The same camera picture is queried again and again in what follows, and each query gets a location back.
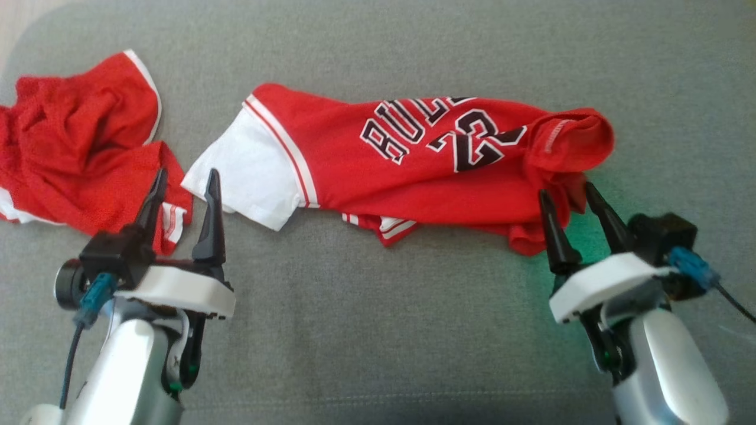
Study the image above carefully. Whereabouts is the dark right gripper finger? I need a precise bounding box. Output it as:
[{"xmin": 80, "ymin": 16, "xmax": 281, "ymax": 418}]
[
  {"xmin": 585, "ymin": 183, "xmax": 636, "ymax": 256},
  {"xmin": 539, "ymin": 190, "xmax": 582, "ymax": 275}
]

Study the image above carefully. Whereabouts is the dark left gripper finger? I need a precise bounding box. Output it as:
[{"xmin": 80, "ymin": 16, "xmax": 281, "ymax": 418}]
[
  {"xmin": 192, "ymin": 168, "xmax": 228, "ymax": 278},
  {"xmin": 127, "ymin": 168, "xmax": 169, "ymax": 266}
]

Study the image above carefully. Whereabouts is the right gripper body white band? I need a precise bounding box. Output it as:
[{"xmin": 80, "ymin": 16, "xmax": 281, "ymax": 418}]
[{"xmin": 549, "ymin": 253, "xmax": 674, "ymax": 384}]

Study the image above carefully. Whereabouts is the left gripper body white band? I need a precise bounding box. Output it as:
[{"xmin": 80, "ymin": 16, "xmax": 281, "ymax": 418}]
[{"xmin": 115, "ymin": 263, "xmax": 236, "ymax": 393}]

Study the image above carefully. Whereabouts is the red basketball shorts white trim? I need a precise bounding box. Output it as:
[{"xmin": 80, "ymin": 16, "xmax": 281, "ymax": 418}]
[{"xmin": 0, "ymin": 50, "xmax": 194, "ymax": 256}]

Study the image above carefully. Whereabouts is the red Bulls basketball jersey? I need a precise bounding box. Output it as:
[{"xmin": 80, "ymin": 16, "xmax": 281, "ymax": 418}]
[{"xmin": 180, "ymin": 81, "xmax": 616, "ymax": 257}]

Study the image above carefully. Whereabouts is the yellow and grey sofa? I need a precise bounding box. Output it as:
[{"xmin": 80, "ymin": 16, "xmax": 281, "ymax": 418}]
[{"xmin": 0, "ymin": 0, "xmax": 756, "ymax": 425}]

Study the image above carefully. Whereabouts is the left cable with blue plug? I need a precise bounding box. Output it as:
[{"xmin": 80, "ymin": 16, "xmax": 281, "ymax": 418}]
[{"xmin": 59, "ymin": 273, "xmax": 118, "ymax": 409}]

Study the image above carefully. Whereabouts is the cable with blue plug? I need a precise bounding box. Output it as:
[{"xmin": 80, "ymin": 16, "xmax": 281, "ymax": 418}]
[
  {"xmin": 59, "ymin": 273, "xmax": 118, "ymax": 409},
  {"xmin": 669, "ymin": 247, "xmax": 756, "ymax": 324}
]

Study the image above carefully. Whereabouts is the right cable with blue plug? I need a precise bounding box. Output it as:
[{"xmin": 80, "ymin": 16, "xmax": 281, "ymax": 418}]
[{"xmin": 669, "ymin": 247, "xmax": 756, "ymax": 324}]

